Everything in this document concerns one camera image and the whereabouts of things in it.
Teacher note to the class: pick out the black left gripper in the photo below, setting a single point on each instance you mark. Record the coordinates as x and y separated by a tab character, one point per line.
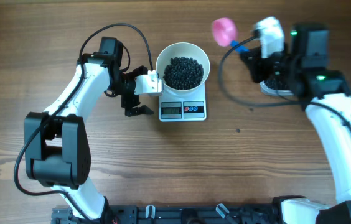
134	101

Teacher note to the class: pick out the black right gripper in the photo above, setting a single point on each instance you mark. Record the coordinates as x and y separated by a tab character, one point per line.
253	63

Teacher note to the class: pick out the pink measuring scoop blue handle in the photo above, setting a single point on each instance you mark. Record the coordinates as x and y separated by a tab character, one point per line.
224	32

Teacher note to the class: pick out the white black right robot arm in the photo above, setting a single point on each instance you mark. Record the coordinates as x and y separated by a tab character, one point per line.
324	96

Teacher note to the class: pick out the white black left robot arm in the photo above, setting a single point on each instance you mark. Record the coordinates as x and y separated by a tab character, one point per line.
56	148

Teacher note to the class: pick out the white digital kitchen scale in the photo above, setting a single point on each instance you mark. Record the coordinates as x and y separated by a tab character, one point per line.
183	106

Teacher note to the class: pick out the black beans in bowl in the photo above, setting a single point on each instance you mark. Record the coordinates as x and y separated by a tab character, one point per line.
183	73

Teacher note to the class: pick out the white bowl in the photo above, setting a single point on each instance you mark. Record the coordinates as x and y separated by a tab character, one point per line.
183	49

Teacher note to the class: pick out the clear plastic container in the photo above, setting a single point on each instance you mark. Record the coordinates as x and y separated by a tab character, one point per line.
265	90

